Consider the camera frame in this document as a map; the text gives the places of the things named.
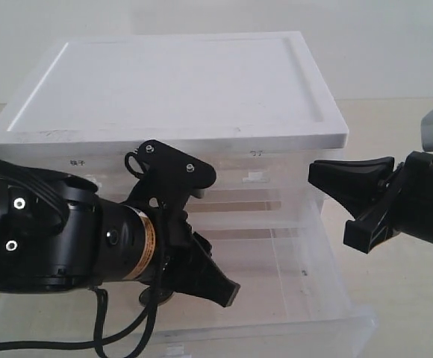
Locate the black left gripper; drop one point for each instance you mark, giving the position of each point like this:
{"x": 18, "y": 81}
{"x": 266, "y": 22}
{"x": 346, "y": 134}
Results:
{"x": 188, "y": 266}

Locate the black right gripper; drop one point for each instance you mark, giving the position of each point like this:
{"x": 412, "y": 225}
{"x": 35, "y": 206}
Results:
{"x": 378, "y": 214}

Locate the key bunch with blue fob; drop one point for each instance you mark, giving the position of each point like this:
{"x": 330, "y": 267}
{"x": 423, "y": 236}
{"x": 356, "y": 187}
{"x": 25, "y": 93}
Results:
{"x": 163, "y": 296}

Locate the translucent drawer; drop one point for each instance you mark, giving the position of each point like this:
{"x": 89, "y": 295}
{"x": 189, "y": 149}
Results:
{"x": 255, "y": 209}
{"x": 285, "y": 171}
{"x": 104, "y": 170}
{"x": 291, "y": 303}

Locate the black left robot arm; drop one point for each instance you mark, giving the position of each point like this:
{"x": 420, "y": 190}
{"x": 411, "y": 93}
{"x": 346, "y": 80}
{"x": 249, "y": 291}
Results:
{"x": 57, "y": 234}

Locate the white plastic drawer cabinet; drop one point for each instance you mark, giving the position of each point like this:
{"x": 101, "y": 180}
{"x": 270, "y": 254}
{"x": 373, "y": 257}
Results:
{"x": 199, "y": 93}

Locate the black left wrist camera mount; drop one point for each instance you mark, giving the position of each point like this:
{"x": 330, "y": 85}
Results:
{"x": 166, "y": 174}

